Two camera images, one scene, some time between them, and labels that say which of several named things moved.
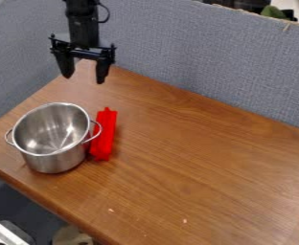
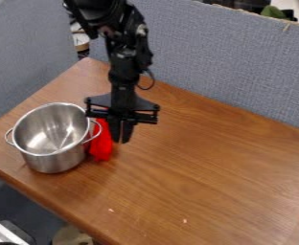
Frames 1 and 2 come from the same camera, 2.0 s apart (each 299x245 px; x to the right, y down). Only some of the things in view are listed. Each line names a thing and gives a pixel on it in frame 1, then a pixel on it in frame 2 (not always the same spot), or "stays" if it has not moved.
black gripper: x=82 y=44 to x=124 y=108
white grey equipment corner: x=3 y=232 stays
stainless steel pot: x=50 y=133 stays
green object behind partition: x=271 y=11 stays
